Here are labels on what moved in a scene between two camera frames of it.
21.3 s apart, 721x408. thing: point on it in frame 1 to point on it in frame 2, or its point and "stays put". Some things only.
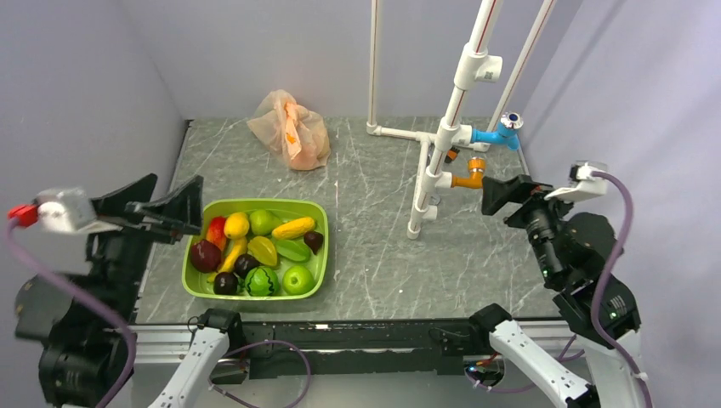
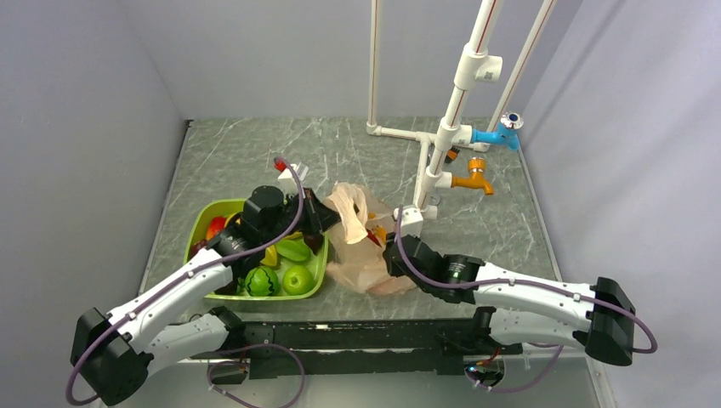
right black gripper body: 539,217 to 394,269
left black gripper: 129,206 to 319,217
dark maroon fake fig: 314,240 stays put
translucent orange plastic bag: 296,133 to 356,244
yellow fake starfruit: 263,249 stays put
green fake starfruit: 292,250 stays put
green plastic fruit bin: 252,249 stays put
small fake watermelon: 261,281 stays put
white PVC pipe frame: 474,65 stays put
